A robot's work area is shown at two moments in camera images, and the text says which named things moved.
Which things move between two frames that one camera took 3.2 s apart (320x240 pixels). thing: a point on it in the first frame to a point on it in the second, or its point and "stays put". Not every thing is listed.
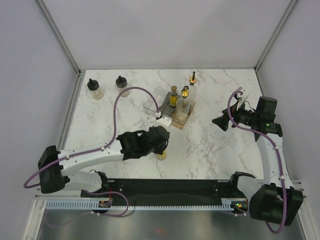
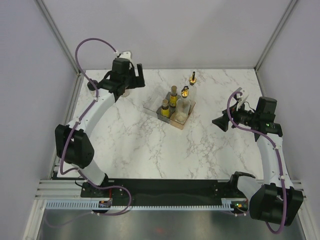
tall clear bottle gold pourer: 182,106 stays put
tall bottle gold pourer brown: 193,92 stays put
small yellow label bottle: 163,156 to 165,111
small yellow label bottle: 173,96 stays put
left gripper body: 159,150 to 131,80
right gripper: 222,121 stays put
